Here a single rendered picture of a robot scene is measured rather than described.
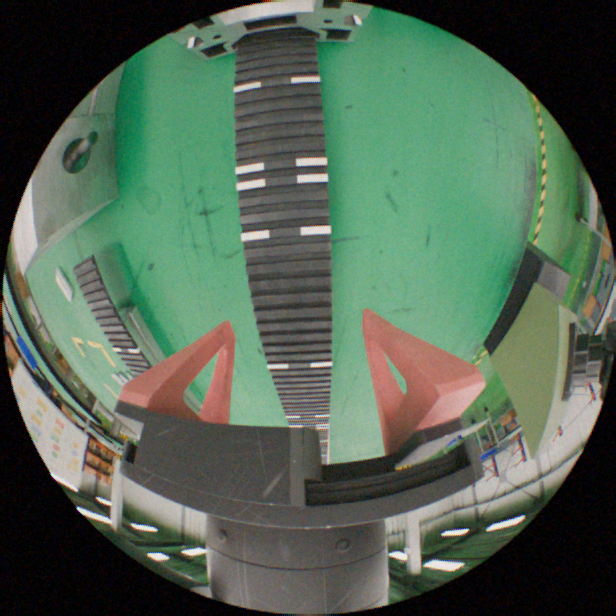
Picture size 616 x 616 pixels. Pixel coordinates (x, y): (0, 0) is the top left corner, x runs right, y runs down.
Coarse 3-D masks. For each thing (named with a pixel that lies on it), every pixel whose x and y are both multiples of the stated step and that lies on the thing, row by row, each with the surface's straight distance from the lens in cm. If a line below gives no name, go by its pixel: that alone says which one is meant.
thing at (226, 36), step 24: (288, 0) 16; (312, 0) 15; (336, 0) 16; (192, 24) 15; (216, 24) 15; (240, 24) 15; (264, 24) 16; (288, 24) 16; (312, 24) 16; (336, 24) 16; (360, 24) 16; (192, 48) 17; (216, 48) 19
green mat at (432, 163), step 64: (128, 64) 27; (192, 64) 20; (320, 64) 17; (384, 64) 18; (448, 64) 22; (128, 128) 21; (192, 128) 17; (384, 128) 16; (448, 128) 18; (512, 128) 26; (128, 192) 20; (192, 192) 16; (384, 192) 15; (448, 192) 18; (512, 192) 24; (64, 256) 34; (128, 256) 22; (192, 256) 18; (384, 256) 17; (448, 256) 19; (512, 256) 26; (64, 320) 48; (192, 320) 22; (448, 320) 24; (192, 384) 31; (256, 384) 27
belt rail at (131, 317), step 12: (120, 312) 26; (132, 312) 24; (132, 324) 24; (144, 324) 26; (132, 336) 24; (144, 336) 25; (144, 348) 25; (156, 348) 27; (156, 360) 28; (192, 396) 34; (192, 408) 34
